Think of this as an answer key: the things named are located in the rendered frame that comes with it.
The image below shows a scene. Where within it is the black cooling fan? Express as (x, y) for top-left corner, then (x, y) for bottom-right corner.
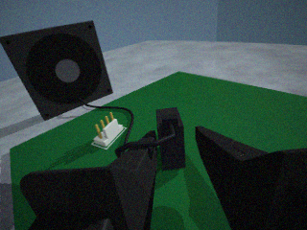
(0, 20), (113, 121)

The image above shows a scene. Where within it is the green circuit board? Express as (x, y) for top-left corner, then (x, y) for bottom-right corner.
(10, 71), (307, 230)

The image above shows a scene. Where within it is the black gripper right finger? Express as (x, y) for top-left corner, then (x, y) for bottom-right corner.
(196, 126), (307, 230)

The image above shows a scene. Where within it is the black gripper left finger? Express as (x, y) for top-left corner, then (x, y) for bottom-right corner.
(19, 146), (157, 230)

